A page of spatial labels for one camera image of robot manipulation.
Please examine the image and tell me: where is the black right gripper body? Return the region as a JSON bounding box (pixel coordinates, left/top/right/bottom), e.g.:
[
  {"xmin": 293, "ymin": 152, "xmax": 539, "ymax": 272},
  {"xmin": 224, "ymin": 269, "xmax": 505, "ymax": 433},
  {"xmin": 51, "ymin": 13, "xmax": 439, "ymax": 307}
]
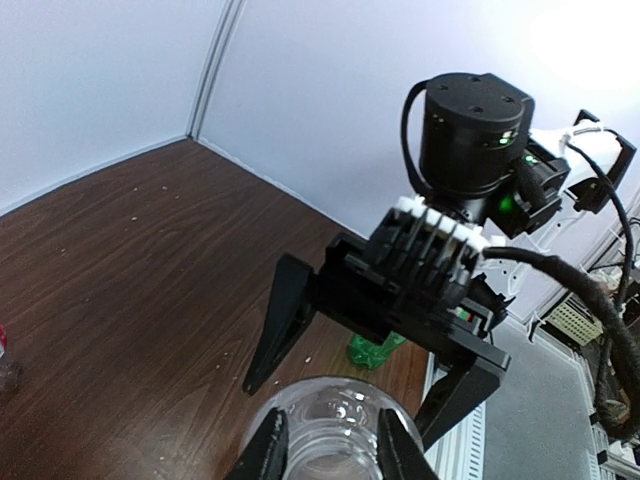
[{"xmin": 313, "ymin": 234, "xmax": 510, "ymax": 371}]

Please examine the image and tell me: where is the clear plastic bottle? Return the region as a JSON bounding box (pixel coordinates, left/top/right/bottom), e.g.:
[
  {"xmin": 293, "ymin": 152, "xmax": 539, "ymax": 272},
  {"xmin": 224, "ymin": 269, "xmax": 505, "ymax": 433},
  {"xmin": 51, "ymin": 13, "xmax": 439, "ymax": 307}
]
[{"xmin": 241, "ymin": 376, "xmax": 424, "ymax": 479}]

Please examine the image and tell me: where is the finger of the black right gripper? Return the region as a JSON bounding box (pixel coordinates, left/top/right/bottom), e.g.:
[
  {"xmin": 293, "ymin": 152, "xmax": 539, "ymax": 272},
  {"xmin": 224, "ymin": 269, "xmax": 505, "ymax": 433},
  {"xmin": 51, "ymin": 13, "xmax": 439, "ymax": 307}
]
[
  {"xmin": 242, "ymin": 254, "xmax": 316, "ymax": 395},
  {"xmin": 414, "ymin": 362, "xmax": 505, "ymax": 451}
]

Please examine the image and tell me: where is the right black braided cable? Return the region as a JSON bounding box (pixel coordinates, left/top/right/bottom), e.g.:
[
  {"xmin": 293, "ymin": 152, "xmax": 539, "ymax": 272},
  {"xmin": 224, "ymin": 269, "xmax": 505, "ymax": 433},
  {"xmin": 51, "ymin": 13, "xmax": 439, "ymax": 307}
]
[{"xmin": 482, "ymin": 129, "xmax": 640, "ymax": 444}]

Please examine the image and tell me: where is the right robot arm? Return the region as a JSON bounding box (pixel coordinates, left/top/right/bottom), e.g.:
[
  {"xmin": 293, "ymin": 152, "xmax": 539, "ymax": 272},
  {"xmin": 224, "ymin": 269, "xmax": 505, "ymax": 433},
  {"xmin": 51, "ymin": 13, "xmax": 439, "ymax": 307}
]
[{"xmin": 242, "ymin": 73, "xmax": 639, "ymax": 447}]

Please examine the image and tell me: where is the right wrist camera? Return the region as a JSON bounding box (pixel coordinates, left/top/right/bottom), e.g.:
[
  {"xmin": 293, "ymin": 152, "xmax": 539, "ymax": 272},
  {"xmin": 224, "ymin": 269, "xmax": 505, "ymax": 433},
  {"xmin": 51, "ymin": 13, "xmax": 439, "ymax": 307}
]
[{"xmin": 364, "ymin": 196, "xmax": 504, "ymax": 308}]

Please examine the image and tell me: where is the red label water bottle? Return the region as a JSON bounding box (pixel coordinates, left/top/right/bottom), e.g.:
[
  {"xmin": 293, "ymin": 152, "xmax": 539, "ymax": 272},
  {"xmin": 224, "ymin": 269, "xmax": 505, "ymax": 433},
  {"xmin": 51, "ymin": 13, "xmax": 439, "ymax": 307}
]
[{"xmin": 0, "ymin": 322, "xmax": 22, "ymax": 394}]

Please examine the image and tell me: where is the front aluminium rail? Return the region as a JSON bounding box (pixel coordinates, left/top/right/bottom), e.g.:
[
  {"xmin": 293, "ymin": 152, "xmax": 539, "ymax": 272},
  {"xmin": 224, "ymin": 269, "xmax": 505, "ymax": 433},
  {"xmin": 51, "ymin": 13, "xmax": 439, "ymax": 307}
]
[{"xmin": 422, "ymin": 349, "xmax": 489, "ymax": 480}]

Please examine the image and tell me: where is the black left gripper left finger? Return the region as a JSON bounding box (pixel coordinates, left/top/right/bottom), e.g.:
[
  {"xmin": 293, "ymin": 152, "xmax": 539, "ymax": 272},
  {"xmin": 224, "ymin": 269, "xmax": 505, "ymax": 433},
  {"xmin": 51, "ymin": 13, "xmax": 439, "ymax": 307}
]
[{"xmin": 227, "ymin": 408, "xmax": 289, "ymax": 480}]

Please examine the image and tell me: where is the right aluminium frame post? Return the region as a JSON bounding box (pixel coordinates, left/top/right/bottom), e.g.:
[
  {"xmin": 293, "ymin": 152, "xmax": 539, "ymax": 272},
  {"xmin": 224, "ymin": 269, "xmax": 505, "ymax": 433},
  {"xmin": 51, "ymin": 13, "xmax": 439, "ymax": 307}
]
[{"xmin": 186, "ymin": 0, "xmax": 246, "ymax": 140}]

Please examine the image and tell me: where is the green plastic bottle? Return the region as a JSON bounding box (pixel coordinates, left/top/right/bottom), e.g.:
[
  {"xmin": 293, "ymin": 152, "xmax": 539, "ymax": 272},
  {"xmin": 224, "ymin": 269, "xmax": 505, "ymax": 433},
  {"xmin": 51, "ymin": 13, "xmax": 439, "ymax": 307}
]
[{"xmin": 347, "ymin": 332, "xmax": 406, "ymax": 370}]

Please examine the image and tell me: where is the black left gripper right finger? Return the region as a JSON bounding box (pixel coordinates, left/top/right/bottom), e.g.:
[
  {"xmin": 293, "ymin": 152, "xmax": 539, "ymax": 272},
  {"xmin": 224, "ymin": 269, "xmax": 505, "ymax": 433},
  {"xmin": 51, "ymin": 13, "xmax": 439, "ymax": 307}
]
[{"xmin": 376, "ymin": 409, "xmax": 438, "ymax": 480}]

